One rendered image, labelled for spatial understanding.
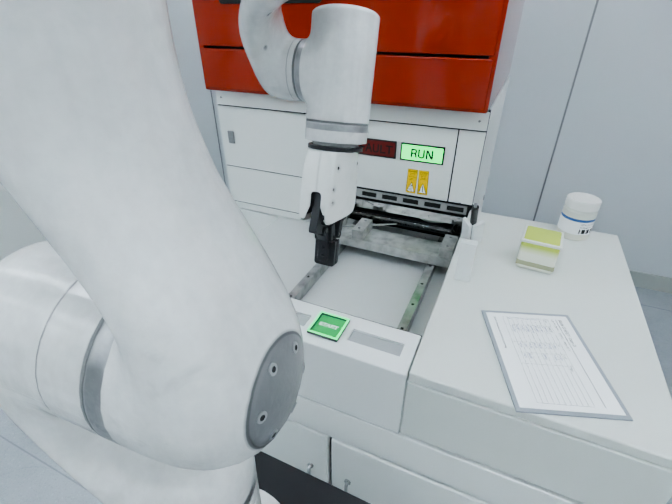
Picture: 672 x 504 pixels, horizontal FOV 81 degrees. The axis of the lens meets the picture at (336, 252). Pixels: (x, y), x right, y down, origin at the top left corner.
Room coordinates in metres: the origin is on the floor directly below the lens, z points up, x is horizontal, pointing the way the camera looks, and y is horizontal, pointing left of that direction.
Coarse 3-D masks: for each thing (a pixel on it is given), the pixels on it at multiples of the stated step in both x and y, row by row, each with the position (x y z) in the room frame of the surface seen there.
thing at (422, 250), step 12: (348, 228) 1.02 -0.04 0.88; (372, 228) 1.02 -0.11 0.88; (348, 240) 0.97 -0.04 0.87; (360, 240) 0.95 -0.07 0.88; (372, 240) 0.95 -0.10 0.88; (384, 240) 0.95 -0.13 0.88; (396, 240) 0.95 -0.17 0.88; (408, 240) 0.95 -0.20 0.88; (420, 240) 0.95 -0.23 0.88; (384, 252) 0.93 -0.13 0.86; (396, 252) 0.91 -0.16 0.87; (408, 252) 0.90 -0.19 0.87; (420, 252) 0.89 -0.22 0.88; (432, 252) 0.89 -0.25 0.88; (432, 264) 0.87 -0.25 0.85; (444, 264) 0.86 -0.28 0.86
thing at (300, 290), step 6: (342, 246) 0.99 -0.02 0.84; (318, 264) 0.88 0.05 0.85; (312, 270) 0.85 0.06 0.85; (318, 270) 0.85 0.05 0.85; (324, 270) 0.88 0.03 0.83; (306, 276) 0.82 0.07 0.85; (312, 276) 0.82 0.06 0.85; (318, 276) 0.85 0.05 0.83; (300, 282) 0.79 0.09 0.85; (306, 282) 0.79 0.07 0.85; (312, 282) 0.82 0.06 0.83; (294, 288) 0.77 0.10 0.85; (300, 288) 0.77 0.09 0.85; (306, 288) 0.79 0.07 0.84; (294, 294) 0.75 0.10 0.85; (300, 294) 0.76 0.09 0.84
